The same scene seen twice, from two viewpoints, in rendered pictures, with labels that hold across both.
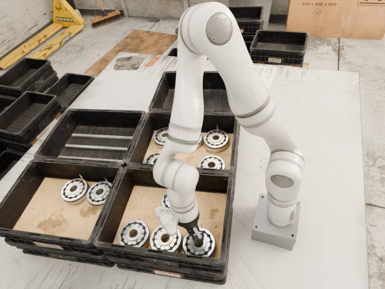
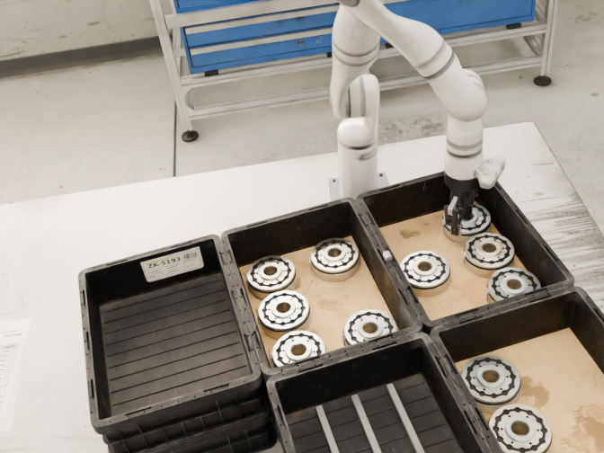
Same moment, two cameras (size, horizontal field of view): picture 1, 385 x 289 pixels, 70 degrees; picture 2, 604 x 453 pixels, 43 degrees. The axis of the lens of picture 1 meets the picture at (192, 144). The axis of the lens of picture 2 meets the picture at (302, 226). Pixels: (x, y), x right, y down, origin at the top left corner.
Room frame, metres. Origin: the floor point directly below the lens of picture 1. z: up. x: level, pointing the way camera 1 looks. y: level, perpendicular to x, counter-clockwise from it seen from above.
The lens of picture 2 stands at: (1.22, 0.93, 1.99)
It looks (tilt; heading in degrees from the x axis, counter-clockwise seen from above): 42 degrees down; 242
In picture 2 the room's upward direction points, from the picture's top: 8 degrees counter-clockwise
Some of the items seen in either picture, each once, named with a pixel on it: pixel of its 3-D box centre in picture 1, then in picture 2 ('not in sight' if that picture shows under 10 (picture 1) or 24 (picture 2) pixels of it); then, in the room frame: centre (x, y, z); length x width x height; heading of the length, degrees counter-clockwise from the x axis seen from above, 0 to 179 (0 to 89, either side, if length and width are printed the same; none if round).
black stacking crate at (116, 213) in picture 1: (169, 216); (456, 257); (0.45, 0.12, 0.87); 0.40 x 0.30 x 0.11; 72
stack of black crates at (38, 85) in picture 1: (35, 93); not in sight; (2.12, 1.28, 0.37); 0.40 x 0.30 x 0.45; 153
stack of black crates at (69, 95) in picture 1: (74, 104); not in sight; (1.94, 0.93, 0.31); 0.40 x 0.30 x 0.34; 152
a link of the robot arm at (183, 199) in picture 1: (181, 186); (465, 111); (0.37, 0.04, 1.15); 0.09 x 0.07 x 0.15; 53
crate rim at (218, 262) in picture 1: (167, 209); (457, 239); (0.45, 0.12, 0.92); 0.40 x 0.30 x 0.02; 72
